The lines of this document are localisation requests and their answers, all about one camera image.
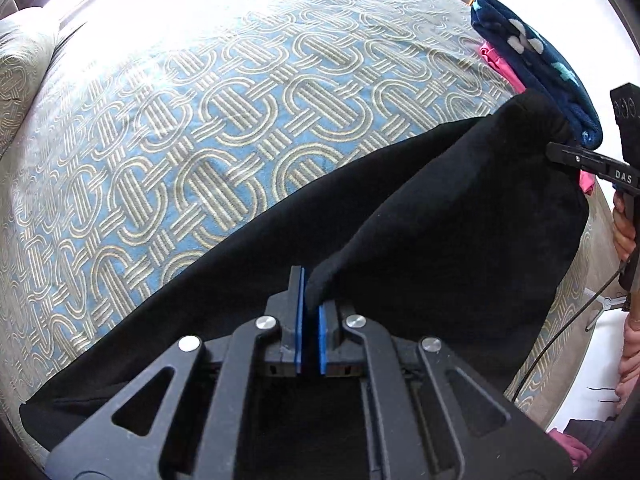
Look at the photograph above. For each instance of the blue patterned bed blanket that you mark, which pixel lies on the blue patterned bed blanket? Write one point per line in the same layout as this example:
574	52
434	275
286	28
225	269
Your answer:
200	135

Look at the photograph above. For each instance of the person's right forearm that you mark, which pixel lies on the person's right forearm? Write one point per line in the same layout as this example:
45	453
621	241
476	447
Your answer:
631	350

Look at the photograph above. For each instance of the navy spotted fleece cloth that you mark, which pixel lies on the navy spotted fleece cloth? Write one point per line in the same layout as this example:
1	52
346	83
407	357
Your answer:
540	65

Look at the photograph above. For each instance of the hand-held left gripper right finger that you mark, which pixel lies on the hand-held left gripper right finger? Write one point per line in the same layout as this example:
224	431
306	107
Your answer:
323	340

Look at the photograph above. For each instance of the black pants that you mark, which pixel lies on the black pants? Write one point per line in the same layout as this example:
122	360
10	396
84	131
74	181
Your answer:
400	210

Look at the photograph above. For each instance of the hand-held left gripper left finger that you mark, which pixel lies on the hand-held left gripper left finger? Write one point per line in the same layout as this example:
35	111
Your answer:
299	320

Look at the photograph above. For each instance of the person's right hand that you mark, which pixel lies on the person's right hand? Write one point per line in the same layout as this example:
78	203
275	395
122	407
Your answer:
622	230

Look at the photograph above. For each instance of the pink cloth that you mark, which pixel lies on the pink cloth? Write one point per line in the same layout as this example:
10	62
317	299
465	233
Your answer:
570	447
500	62

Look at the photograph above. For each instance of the grey cloth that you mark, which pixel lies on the grey cloth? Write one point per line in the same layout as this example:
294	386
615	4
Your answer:
592	432

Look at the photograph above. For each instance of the beige folded duvet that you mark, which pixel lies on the beige folded duvet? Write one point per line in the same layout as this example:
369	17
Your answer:
22	70

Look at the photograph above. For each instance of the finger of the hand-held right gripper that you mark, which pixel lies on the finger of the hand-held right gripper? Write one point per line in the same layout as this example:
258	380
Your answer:
575	159

